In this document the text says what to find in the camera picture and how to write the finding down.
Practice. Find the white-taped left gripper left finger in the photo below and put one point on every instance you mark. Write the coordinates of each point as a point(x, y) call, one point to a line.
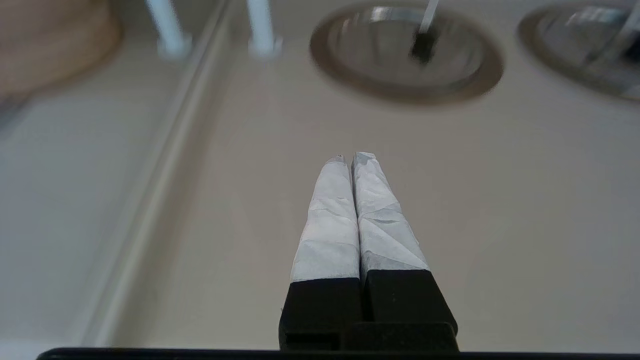
point(325, 240)

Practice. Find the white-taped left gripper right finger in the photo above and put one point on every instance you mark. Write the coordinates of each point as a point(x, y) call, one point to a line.
point(390, 250)

